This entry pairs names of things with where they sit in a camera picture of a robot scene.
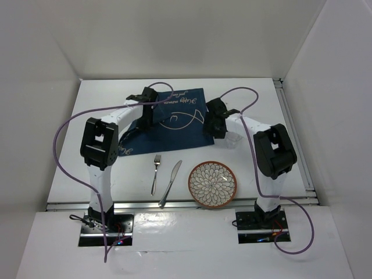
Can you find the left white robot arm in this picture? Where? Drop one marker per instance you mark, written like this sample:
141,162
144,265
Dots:
100,149

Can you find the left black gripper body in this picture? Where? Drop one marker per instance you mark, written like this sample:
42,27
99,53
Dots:
146,121

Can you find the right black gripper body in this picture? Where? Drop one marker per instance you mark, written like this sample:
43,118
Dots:
210,128

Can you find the floral patterned ceramic plate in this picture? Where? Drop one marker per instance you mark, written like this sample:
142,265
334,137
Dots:
212,184

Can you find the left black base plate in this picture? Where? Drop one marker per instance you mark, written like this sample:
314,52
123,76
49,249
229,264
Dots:
121,231

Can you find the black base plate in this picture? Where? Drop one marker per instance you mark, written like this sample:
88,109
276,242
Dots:
121,231
251,230

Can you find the silver table knife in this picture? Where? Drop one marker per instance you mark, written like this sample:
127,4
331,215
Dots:
174,172

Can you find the silver fork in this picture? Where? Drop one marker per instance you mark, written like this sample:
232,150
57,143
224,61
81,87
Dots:
156,162

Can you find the blue fish placemat cloth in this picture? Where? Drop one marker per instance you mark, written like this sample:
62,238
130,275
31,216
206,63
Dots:
177,124

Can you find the front aluminium rail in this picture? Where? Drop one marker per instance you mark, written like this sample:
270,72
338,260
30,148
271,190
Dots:
54,207

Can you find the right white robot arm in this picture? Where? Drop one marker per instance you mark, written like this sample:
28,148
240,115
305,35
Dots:
273,153

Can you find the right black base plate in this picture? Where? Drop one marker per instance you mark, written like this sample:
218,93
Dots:
251,230

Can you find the clear plastic cup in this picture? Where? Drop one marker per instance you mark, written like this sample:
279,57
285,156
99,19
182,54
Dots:
232,140

